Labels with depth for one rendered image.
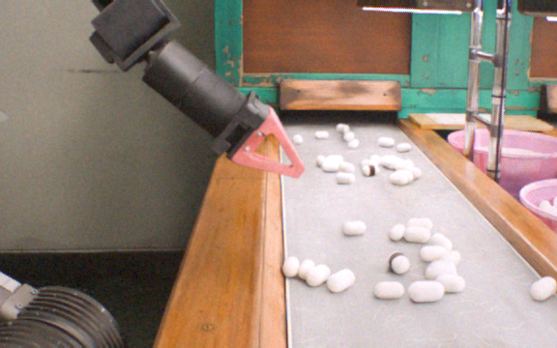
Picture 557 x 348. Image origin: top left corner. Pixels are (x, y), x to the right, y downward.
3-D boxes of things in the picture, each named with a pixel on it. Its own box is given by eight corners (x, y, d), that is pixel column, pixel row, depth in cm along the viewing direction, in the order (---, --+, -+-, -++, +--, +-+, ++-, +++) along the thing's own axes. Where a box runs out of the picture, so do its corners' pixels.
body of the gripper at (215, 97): (264, 99, 76) (215, 59, 74) (262, 113, 66) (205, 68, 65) (229, 140, 77) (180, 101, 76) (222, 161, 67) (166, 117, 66)
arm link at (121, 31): (93, 18, 105) (142, -23, 105) (115, 43, 107) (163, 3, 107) (74, 35, 65) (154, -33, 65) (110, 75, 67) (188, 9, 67)
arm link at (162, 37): (85, 36, 66) (146, -17, 66) (102, 43, 78) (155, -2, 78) (157, 121, 69) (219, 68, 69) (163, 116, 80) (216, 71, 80)
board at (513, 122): (420, 129, 148) (420, 124, 148) (407, 118, 163) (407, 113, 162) (552, 130, 148) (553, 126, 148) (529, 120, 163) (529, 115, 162)
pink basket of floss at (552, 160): (534, 210, 118) (539, 161, 116) (421, 182, 137) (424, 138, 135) (586, 184, 136) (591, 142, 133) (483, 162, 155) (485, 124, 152)
